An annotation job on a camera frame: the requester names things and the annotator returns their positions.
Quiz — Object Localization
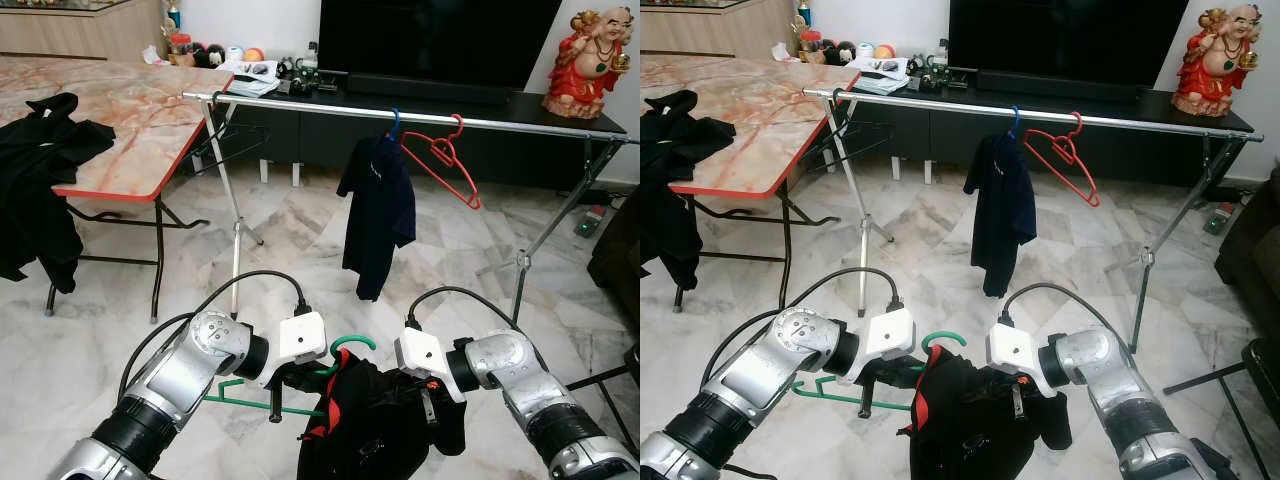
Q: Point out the black shirt with red trim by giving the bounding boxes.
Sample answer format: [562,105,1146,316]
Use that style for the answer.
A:
[905,343,1073,480]
[297,345,468,480]

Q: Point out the green plastic hanger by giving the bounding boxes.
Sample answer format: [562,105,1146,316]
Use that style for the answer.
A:
[790,330,968,413]
[205,334,379,417]

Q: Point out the black shirt with lime logo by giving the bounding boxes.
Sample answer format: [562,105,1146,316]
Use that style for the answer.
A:
[0,92,118,294]
[640,90,738,291]

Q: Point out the red plastic hanger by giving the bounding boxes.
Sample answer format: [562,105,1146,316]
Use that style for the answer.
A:
[400,113,483,211]
[1022,110,1103,209]

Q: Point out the black metal stand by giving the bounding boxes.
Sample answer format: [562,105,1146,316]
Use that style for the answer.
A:
[1165,338,1280,480]
[565,340,640,451]

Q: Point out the navy blue shirt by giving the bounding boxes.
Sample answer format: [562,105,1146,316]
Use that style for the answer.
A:
[963,130,1039,299]
[337,133,418,303]

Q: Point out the silver metal clothes rack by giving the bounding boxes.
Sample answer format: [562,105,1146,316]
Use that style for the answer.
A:
[803,85,1264,353]
[182,88,640,326]

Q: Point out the pink marble folding table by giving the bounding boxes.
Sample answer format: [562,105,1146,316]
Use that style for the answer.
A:
[0,57,233,323]
[640,55,861,313]

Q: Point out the white paper stack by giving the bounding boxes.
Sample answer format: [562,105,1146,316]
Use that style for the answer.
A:
[845,57,913,96]
[215,60,281,98]

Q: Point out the black tabletop gadget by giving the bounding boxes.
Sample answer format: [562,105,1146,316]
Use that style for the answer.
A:
[905,52,971,94]
[275,55,341,97]

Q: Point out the black soundbar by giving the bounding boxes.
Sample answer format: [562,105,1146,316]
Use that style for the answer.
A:
[975,68,1146,104]
[345,72,511,106]

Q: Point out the black flat television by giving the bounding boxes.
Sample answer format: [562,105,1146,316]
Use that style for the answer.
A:
[948,0,1191,89]
[318,0,564,91]

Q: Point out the red laughing Buddha statue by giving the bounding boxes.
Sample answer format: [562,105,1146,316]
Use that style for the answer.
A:
[543,5,636,121]
[1172,3,1263,118]

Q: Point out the light wooden sideboard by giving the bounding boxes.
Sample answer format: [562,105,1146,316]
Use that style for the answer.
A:
[640,0,796,59]
[0,0,166,63]

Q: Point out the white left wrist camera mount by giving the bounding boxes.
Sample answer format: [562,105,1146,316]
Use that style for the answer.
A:
[858,308,916,386]
[268,311,329,386]

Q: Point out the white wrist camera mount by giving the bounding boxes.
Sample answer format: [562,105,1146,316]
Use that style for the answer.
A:
[858,308,916,386]
[268,311,329,386]
[393,325,466,403]
[985,322,1056,401]

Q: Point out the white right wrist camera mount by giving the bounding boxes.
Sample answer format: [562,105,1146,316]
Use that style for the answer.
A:
[393,325,466,403]
[985,322,1056,401]

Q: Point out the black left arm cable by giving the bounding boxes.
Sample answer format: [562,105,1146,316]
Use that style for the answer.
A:
[700,265,901,388]
[118,269,309,403]

